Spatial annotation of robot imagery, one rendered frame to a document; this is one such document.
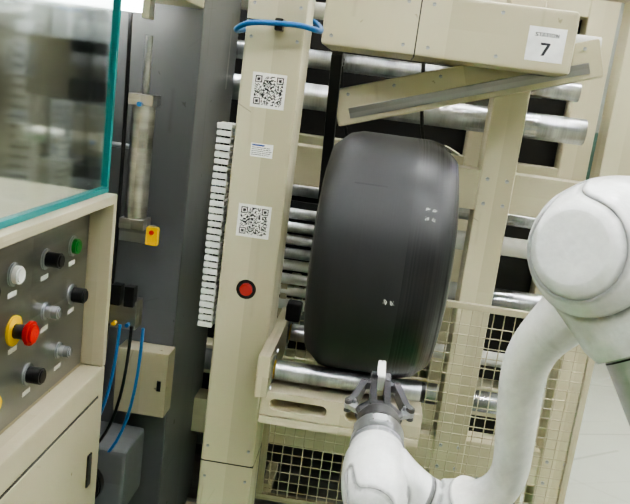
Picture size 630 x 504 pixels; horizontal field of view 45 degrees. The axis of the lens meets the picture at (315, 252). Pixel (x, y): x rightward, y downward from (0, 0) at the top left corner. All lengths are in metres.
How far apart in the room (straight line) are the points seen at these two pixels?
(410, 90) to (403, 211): 0.60
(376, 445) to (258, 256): 0.67
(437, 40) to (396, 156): 0.42
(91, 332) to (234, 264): 0.35
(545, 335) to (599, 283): 0.30
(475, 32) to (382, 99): 0.31
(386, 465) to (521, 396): 0.24
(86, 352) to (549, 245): 1.16
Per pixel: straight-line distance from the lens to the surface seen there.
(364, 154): 1.62
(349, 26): 1.95
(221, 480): 1.95
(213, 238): 1.76
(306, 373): 1.72
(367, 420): 1.29
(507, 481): 1.18
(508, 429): 1.11
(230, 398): 1.86
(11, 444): 1.38
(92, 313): 1.66
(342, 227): 1.53
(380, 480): 1.16
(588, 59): 2.14
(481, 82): 2.09
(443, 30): 1.95
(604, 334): 0.78
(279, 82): 1.70
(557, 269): 0.74
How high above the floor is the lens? 1.53
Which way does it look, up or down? 12 degrees down
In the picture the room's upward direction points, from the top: 7 degrees clockwise
